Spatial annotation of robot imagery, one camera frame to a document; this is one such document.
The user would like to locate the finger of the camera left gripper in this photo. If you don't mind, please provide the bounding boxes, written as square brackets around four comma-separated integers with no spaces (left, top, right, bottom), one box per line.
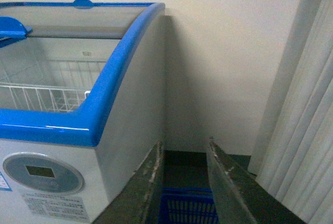
[93,141,164,223]

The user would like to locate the camera right gripper finger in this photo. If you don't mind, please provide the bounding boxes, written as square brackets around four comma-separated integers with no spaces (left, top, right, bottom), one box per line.
[207,140,304,223]

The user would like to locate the glass sliding freezer lid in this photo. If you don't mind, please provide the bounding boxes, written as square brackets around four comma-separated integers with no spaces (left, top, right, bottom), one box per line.
[1,5,146,47]

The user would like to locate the blue plastic crate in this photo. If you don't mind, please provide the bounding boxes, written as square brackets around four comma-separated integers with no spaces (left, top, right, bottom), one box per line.
[158,187,219,224]

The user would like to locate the white vertical blinds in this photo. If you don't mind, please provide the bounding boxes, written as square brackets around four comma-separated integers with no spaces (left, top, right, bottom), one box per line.
[256,0,332,223]

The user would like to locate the grey text label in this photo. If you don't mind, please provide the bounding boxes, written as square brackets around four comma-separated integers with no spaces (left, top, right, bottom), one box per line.
[21,192,89,223]

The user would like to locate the round grey control panel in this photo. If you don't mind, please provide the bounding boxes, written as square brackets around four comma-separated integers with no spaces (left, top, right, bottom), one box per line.
[3,153,84,194]

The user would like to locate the blue text sticker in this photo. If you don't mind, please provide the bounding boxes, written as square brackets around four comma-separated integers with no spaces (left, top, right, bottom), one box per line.
[0,173,12,191]

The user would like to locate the white blue chest freezer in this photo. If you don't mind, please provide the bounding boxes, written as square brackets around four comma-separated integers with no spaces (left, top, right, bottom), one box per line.
[1,0,165,223]

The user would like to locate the white wire freezer basket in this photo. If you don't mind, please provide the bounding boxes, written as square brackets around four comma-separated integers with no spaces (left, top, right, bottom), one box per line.
[1,60,106,113]

